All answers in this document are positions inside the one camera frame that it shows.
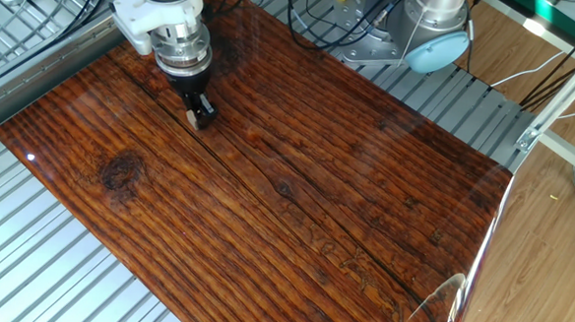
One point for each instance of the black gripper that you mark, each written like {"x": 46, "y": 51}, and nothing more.
{"x": 190, "y": 83}

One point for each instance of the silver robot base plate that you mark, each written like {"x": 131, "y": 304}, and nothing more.
{"x": 367, "y": 52}

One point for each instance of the green bench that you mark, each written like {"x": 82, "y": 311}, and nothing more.
{"x": 561, "y": 12}

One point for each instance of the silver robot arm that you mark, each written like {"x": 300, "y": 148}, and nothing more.
{"x": 176, "y": 27}

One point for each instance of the glossy wood grain mat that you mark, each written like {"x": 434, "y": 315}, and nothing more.
{"x": 291, "y": 181}

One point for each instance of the aluminium frame post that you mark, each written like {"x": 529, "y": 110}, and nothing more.
{"x": 562, "y": 96}

